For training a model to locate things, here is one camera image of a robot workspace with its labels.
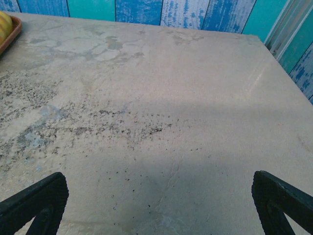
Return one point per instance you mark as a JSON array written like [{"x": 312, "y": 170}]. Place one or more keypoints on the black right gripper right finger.
[{"x": 269, "y": 188}]

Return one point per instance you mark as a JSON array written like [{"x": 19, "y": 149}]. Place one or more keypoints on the aluminium frame rail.
[{"x": 283, "y": 31}]

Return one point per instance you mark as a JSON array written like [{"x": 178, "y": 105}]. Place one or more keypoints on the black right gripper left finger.
[{"x": 49, "y": 195}]

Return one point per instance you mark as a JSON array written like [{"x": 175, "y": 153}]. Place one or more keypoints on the brown wooden tray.
[{"x": 13, "y": 34}]

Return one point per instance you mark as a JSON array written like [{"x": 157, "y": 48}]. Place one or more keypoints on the yellow striped fake bread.
[{"x": 5, "y": 23}]

